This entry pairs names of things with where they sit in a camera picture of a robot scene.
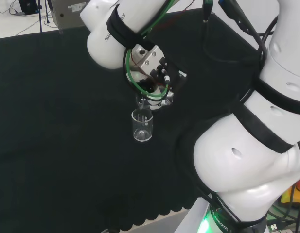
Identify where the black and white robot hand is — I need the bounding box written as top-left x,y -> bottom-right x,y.
126,69 -> 175,113

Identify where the small clear glass beaker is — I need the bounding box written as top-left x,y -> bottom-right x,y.
130,108 -> 155,143

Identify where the black bench cloth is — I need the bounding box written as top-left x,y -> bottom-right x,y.
0,12 -> 269,230

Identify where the grey-brown cabinet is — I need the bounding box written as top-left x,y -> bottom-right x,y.
51,0 -> 92,30

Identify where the blue tripod leg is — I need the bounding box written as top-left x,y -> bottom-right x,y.
37,0 -> 44,33

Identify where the black box device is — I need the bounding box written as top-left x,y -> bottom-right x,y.
18,0 -> 40,16

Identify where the yellow stop button box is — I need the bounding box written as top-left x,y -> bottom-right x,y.
280,178 -> 300,207

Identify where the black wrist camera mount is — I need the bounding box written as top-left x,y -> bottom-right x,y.
149,57 -> 188,92

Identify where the black cable with connector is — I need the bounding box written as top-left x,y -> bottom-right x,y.
202,0 -> 266,70

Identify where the thick black cable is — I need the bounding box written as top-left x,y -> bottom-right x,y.
219,0 -> 268,66

